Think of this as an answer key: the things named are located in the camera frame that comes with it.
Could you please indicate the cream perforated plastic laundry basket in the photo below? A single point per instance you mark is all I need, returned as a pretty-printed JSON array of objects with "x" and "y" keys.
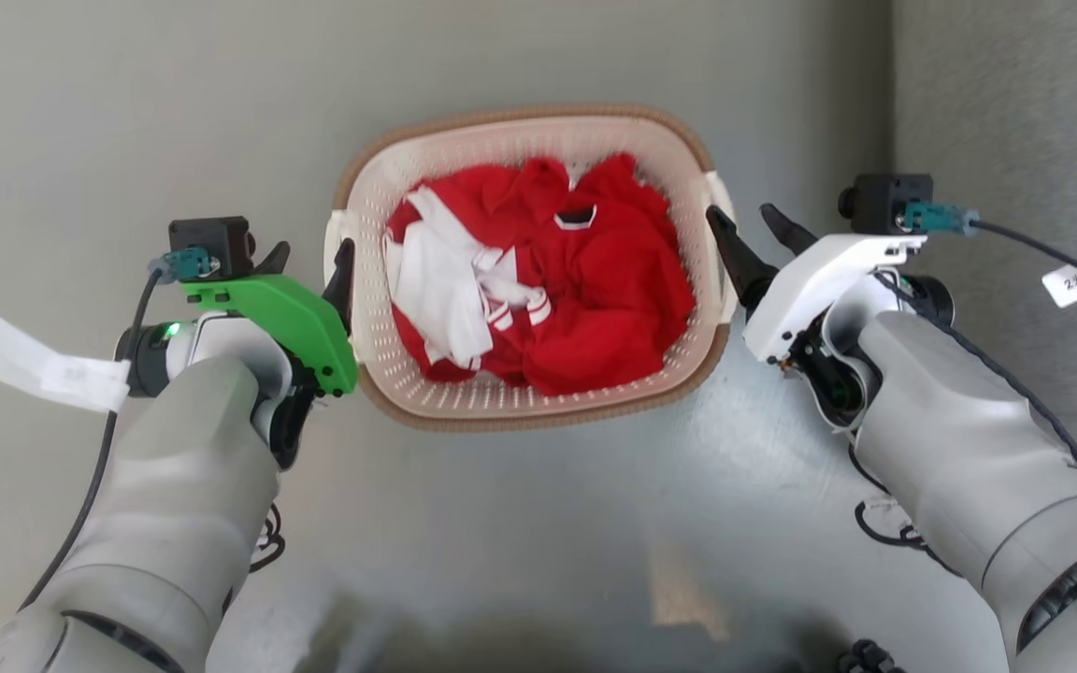
[{"x": 501, "y": 402}]

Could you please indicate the grey fabric sofa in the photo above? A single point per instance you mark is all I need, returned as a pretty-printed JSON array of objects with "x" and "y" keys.
[{"x": 1015, "y": 93}]

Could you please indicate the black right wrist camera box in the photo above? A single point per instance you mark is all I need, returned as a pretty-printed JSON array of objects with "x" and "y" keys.
[{"x": 880, "y": 201}]

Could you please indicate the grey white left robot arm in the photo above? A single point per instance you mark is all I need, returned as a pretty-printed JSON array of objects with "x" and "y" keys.
[{"x": 174, "y": 523}]

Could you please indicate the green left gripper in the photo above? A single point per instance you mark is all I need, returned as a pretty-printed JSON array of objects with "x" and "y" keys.
[{"x": 300, "y": 318}]

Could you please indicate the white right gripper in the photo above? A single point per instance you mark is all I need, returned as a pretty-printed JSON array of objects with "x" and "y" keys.
[{"x": 810, "y": 290}]

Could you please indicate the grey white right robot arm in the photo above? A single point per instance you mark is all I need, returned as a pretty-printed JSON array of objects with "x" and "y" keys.
[{"x": 969, "y": 439}]

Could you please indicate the white garment with red stripes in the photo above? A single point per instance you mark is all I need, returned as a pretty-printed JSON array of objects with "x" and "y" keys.
[{"x": 436, "y": 290}]

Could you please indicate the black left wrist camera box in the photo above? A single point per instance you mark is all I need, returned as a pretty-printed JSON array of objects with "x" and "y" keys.
[{"x": 211, "y": 238}]

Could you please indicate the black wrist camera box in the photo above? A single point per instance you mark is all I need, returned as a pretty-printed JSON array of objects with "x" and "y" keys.
[
  {"x": 211, "y": 238},
  {"x": 880, "y": 201}
]

